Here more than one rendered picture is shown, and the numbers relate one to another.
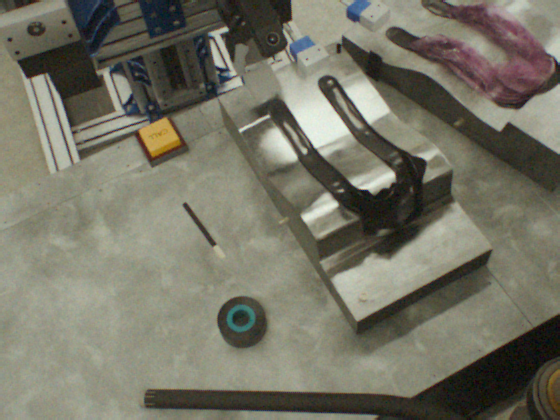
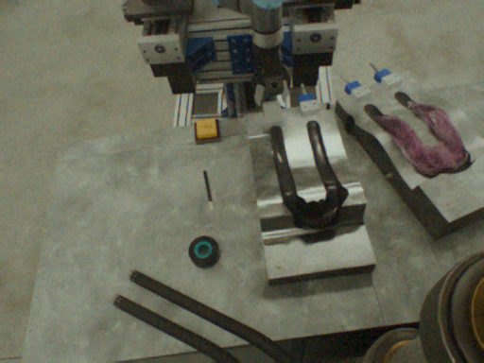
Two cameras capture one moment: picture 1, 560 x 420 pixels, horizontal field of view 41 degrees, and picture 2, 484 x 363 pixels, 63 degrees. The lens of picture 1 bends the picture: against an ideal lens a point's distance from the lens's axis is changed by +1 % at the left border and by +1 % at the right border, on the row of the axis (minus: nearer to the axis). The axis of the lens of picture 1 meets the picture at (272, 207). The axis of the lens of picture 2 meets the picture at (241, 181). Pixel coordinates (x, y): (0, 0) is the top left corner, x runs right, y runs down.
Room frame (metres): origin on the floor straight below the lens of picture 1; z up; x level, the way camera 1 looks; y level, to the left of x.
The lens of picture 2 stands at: (0.14, -0.21, 1.79)
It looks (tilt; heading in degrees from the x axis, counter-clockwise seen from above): 58 degrees down; 24
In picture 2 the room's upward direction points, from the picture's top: 11 degrees counter-clockwise
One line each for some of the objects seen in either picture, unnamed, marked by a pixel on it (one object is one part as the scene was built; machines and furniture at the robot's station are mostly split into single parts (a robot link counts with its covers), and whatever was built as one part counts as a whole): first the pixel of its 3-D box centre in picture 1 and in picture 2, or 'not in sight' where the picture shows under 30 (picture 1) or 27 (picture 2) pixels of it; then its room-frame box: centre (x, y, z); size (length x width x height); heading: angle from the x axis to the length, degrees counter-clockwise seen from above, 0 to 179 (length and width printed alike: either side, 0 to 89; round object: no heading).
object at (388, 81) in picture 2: not in sight; (381, 75); (1.15, -0.32, 0.86); 0.13 x 0.05 x 0.05; 38
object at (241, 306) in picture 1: (242, 321); (204, 251); (0.47, 0.08, 0.82); 0.08 x 0.08 x 0.04
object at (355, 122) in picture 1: (347, 145); (305, 166); (0.72, -0.14, 0.92); 0.35 x 0.16 x 0.09; 21
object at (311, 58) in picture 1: (301, 47); (305, 99); (0.98, -0.10, 0.89); 0.13 x 0.05 x 0.05; 21
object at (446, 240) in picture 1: (346, 170); (302, 181); (0.70, -0.14, 0.87); 0.50 x 0.26 x 0.14; 21
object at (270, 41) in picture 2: not in sight; (266, 32); (0.92, 0.00, 1.17); 0.08 x 0.08 x 0.05
